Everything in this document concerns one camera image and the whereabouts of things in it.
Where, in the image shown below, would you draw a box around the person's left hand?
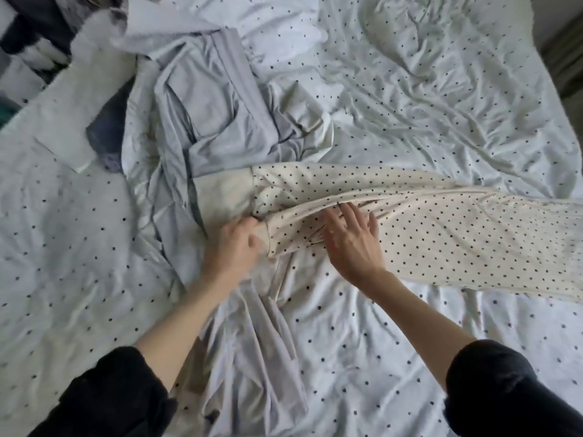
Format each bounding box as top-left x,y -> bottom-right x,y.
200,214 -> 271,292

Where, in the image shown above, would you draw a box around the person's right hand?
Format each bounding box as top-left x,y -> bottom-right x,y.
321,202 -> 391,292

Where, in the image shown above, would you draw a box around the cream polka dot pants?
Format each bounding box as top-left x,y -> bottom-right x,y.
250,161 -> 583,301

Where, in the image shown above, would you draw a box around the blue denim jeans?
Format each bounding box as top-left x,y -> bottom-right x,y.
86,77 -> 136,174

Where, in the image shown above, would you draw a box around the cream white jacket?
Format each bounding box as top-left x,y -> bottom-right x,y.
32,8 -> 138,174

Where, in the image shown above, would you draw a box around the person's right forearm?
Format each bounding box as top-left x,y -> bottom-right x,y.
364,268 -> 583,437

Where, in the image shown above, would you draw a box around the person's left forearm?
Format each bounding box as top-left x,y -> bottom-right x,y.
27,273 -> 238,437

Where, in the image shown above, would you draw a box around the white dotted bed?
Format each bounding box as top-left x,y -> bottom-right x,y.
0,0 -> 583,437

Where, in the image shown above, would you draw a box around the white shoe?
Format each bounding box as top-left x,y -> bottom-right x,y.
16,45 -> 56,71
36,36 -> 72,64

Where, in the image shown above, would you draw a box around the white cardboard box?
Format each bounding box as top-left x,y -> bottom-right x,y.
0,50 -> 47,110

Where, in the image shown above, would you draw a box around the blue patterned bag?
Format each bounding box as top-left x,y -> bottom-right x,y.
55,0 -> 115,33

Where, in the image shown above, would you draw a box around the dark blue bin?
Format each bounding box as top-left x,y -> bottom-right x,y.
0,0 -> 78,55

